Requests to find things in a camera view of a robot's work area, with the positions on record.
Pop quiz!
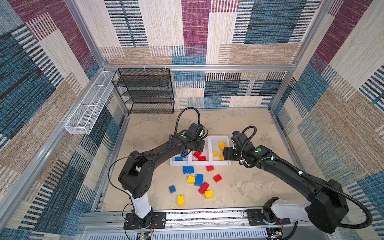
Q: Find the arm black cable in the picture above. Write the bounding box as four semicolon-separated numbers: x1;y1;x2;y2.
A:
107;107;209;199
239;125;373;240

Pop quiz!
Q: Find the white wire mesh basket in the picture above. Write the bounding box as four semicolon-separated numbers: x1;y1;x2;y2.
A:
65;72;115;135

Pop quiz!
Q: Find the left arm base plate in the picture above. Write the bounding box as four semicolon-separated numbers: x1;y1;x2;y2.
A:
124;212;167;230

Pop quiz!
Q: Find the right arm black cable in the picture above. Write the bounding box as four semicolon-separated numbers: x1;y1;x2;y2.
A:
239;125;373;240

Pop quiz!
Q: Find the aluminium front rail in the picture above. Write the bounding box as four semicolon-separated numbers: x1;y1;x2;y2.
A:
75;207;340;240

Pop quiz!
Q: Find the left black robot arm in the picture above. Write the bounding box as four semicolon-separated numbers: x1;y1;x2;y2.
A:
118;123;208;222

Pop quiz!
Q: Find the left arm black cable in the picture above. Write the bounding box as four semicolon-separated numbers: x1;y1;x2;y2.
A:
107;107;209;199

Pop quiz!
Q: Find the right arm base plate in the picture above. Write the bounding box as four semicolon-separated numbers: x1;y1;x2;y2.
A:
245;209;291;226

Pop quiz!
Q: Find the large red lego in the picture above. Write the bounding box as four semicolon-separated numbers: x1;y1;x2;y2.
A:
193;152;202;159

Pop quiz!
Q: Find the white bin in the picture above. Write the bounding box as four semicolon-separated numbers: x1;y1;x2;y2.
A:
209;135;231;166
166;134;189;167
188;137;212;166

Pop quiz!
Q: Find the middle white bin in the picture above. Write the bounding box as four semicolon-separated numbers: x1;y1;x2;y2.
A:
188;137;212;166

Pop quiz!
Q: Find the small blue lego left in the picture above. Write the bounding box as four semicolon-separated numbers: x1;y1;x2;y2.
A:
169;185;177;194

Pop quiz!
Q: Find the black wire shelf rack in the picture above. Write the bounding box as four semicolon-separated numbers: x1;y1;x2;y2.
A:
112;68;175;114

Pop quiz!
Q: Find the small red lego back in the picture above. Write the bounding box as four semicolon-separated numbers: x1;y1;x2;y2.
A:
206;166;215;172

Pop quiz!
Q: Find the blue lego pair back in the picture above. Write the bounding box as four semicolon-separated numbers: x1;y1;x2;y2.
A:
183;166;195;174

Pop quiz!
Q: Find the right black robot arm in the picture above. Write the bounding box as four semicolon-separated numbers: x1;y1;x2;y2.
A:
223;131;349;234

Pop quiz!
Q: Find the red lego right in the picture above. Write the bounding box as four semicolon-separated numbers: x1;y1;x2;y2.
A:
213;174;223;183

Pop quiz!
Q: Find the right white bin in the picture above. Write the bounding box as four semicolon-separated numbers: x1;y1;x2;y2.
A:
209;135;231;166

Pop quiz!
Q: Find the left white bin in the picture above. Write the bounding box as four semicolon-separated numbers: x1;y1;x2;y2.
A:
166;134;189;167

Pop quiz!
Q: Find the red lego diagonal brick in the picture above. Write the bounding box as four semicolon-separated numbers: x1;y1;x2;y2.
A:
198;182;210;195

